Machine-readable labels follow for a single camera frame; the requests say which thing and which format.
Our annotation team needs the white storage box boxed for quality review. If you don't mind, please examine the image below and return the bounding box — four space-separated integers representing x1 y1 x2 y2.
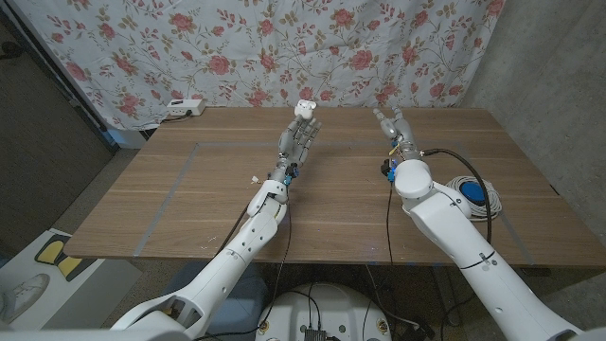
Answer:
107 127 148 151

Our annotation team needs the blue round pedal button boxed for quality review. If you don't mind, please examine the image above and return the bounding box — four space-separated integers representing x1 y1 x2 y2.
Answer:
460 181 488 206

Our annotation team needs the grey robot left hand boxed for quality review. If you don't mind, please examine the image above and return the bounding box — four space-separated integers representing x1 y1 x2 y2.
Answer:
268 116 324 187

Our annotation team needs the white AirPods case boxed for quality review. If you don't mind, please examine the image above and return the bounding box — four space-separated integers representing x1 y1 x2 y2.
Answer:
294 99 317 120

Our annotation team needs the white shoe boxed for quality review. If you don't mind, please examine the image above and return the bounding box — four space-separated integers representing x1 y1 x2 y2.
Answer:
0 273 51 323

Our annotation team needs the white power strip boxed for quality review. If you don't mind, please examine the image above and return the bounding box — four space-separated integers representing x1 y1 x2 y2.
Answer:
166 98 206 117

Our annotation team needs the white floor board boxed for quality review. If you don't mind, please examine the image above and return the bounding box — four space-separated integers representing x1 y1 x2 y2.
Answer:
0 228 143 332

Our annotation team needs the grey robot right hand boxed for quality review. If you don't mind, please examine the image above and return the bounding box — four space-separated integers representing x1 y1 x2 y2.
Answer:
372 106 423 163

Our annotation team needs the black power strip cord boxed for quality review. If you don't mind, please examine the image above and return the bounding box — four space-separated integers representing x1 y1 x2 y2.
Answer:
160 109 194 124

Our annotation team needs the floral rose backdrop cloth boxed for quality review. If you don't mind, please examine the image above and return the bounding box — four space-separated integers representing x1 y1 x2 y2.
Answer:
11 0 507 132

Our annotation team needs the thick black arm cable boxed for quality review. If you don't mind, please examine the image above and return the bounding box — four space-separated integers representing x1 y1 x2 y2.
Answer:
419 148 493 341
215 191 276 260

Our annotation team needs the coiled white cable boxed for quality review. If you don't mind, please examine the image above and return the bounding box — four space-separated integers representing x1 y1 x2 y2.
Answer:
447 175 503 222

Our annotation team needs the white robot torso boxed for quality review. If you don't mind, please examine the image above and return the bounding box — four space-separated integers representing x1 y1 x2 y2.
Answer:
254 282 393 341

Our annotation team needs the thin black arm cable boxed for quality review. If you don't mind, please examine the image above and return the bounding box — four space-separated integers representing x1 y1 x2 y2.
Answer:
385 182 395 265
196 198 294 341

